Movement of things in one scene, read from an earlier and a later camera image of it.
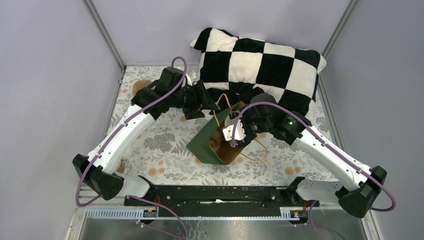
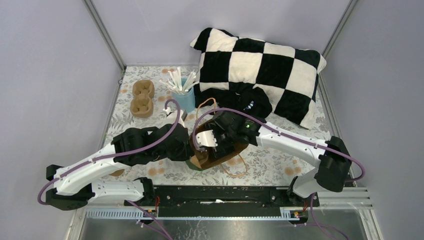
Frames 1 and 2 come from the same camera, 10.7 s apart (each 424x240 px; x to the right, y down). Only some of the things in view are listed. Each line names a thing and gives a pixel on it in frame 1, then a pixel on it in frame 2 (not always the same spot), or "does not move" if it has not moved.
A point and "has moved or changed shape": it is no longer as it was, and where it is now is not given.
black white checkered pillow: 230,62 does not move
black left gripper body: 188,97 -> 181,154
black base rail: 217,201 does not move
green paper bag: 209,145 has moved or changed shape
